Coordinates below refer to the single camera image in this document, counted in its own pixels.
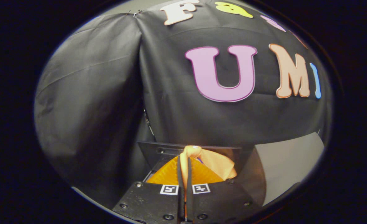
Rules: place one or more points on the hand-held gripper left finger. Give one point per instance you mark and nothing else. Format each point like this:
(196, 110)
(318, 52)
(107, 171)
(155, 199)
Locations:
(152, 205)

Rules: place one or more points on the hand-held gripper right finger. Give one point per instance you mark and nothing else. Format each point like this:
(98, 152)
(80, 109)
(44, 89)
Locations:
(214, 205)

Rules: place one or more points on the orange yellow shirt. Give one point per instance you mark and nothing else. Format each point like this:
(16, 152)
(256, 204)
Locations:
(216, 163)

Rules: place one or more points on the black backdrop cloth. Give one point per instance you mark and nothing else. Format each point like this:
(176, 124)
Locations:
(93, 93)

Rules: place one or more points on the beige cabinet with dark frame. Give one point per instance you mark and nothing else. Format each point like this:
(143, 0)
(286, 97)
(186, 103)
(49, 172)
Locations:
(289, 165)

